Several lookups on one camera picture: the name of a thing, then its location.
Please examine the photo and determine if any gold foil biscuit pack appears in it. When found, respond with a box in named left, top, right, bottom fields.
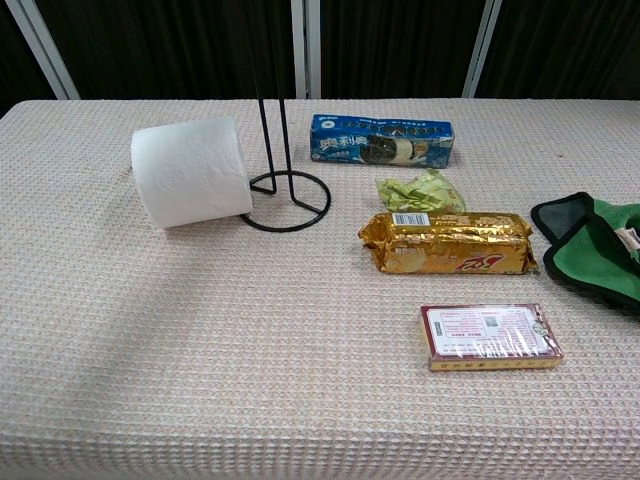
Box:
left=357, top=211, right=541, bottom=276

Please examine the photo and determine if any crumpled light green wrapper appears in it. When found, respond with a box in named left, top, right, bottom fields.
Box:
left=375, top=168, right=467, bottom=214

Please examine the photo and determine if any white paper roll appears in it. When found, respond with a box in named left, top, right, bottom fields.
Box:
left=130, top=116, right=255, bottom=231

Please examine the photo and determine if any white frame post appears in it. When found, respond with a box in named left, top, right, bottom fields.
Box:
left=3, top=0, right=81, bottom=101
left=461, top=0, right=503, bottom=99
left=291, top=0, right=322, bottom=100

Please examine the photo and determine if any red playing card box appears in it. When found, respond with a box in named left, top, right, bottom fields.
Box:
left=419, top=303, right=565, bottom=373

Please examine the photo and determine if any blue Oreo cookie box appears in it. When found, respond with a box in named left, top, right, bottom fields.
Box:
left=308, top=113, right=456, bottom=170

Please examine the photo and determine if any green cloth with black trim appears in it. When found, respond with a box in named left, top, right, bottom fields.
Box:
left=530, top=191, right=640, bottom=317

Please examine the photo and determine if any beige waffle weave tablecloth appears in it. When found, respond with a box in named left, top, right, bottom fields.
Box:
left=0, top=97, right=640, bottom=480

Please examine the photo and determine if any black wire roll holder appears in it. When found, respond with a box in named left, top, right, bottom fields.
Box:
left=240, top=0, right=333, bottom=232

